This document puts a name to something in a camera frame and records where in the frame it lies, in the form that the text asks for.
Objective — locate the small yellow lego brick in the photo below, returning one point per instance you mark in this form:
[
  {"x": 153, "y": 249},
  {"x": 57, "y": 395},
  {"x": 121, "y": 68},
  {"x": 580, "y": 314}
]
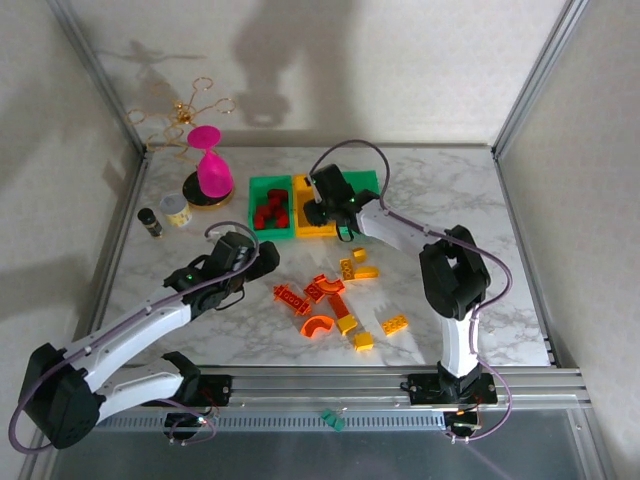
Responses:
[{"x": 358, "y": 254}]

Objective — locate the small dark bottle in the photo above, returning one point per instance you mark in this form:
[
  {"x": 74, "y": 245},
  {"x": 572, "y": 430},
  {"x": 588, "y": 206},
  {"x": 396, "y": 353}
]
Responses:
[{"x": 150, "y": 222}]

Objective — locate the yellow six-stud lego brick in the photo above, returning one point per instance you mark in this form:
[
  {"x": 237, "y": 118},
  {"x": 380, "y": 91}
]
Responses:
[{"x": 395, "y": 325}]

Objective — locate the long orange lego plate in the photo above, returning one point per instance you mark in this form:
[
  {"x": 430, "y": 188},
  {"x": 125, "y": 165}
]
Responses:
[{"x": 341, "y": 307}]

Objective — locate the yellow plastic bin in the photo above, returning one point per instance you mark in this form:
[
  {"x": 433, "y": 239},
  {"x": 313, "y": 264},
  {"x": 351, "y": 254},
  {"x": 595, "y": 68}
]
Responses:
[{"x": 302, "y": 192}]

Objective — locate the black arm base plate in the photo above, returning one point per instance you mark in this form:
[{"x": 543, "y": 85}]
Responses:
[
  {"x": 220, "y": 387},
  {"x": 425, "y": 387}
]

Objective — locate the aluminium frame post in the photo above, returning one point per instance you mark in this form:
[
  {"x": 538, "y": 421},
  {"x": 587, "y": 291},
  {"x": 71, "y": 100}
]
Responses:
[
  {"x": 535, "y": 75},
  {"x": 100, "y": 75}
]

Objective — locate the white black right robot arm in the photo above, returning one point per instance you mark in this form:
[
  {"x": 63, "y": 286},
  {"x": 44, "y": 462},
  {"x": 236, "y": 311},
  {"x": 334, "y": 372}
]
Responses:
[{"x": 395, "y": 230}]

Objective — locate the orange lego arch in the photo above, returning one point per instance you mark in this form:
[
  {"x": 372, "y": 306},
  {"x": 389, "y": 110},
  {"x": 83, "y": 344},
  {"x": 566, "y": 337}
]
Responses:
[
  {"x": 325, "y": 289},
  {"x": 312, "y": 327}
]

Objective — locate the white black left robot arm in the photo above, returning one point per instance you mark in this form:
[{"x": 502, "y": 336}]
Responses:
[{"x": 140, "y": 325}]

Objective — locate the pink plastic goblet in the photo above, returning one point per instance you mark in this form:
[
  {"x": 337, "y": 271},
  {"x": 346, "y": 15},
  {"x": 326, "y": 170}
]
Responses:
[{"x": 215, "y": 177}]

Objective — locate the white patterned paper cup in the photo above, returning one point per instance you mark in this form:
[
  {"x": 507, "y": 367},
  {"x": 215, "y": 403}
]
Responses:
[{"x": 176, "y": 210}]

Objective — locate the yellow studded lego plate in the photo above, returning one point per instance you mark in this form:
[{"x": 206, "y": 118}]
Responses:
[{"x": 347, "y": 270}]

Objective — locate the yellow square lego brick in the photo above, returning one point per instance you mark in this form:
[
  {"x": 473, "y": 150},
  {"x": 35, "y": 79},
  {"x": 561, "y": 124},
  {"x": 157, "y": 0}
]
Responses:
[{"x": 363, "y": 341}]

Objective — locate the aluminium front rail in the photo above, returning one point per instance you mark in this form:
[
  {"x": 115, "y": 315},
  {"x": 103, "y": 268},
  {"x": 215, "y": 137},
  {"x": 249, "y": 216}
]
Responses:
[{"x": 320, "y": 387}]

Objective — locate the green clip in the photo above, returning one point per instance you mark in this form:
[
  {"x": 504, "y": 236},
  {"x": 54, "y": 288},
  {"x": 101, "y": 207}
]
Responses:
[{"x": 332, "y": 421}]

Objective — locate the yellow notched lego brick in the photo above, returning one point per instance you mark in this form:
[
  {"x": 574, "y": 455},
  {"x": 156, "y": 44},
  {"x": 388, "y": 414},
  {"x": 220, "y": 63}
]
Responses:
[{"x": 346, "y": 325}]

